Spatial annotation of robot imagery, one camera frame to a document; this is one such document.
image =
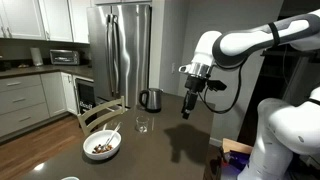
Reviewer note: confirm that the white paper towel roll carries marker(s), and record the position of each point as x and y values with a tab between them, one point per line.
36	56

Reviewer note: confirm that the clear drinking glass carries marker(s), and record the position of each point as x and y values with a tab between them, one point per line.
142	124

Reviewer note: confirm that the white ceramic mug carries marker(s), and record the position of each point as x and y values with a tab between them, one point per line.
70	178

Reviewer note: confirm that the white ceramic bowl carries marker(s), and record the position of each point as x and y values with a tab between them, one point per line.
95	141

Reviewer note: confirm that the stainless steel electric kettle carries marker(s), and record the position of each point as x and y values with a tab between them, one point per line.
150	99

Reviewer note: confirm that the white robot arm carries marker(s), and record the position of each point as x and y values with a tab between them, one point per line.
283	129

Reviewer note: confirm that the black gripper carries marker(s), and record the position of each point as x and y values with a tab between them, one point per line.
195	85

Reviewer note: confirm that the stainless steel refrigerator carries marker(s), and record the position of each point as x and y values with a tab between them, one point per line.
119	37

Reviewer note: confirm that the cream wooden chair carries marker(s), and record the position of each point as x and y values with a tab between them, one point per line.
101	113

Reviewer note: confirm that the silver metal spoon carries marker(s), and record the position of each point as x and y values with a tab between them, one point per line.
112	135

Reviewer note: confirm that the silver toaster oven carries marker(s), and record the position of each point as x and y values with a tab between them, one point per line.
64	57

